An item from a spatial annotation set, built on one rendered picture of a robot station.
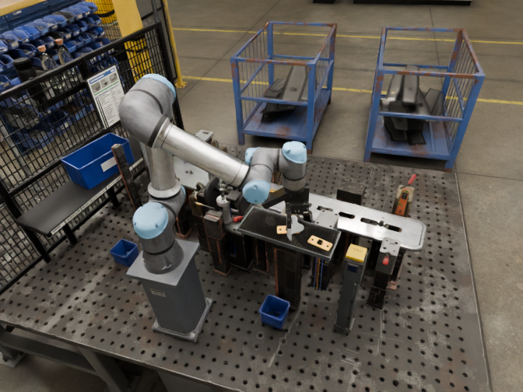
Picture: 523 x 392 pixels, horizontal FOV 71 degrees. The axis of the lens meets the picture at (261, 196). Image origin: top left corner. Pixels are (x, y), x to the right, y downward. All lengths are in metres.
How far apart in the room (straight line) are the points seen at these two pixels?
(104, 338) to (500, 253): 2.68
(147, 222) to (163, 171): 0.18
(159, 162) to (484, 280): 2.39
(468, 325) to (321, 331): 0.62
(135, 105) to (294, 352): 1.12
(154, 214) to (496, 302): 2.31
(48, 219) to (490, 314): 2.60
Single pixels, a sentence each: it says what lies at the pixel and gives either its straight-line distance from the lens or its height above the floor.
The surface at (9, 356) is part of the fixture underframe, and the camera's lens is 2.89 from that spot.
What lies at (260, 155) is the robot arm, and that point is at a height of 1.51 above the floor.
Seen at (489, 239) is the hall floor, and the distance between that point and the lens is 3.32.
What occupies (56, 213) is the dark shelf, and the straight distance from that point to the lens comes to 1.97.
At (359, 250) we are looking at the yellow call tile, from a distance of 1.35.
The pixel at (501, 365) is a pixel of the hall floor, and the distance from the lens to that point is 2.68.
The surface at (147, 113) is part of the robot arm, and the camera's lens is 1.04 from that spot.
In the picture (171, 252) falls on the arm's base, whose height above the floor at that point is 1.17.
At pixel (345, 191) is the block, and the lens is 1.79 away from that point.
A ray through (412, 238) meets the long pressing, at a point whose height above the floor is 1.00.
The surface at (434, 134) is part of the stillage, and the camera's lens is 4.10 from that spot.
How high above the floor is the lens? 2.16
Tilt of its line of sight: 41 degrees down
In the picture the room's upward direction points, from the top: 4 degrees counter-clockwise
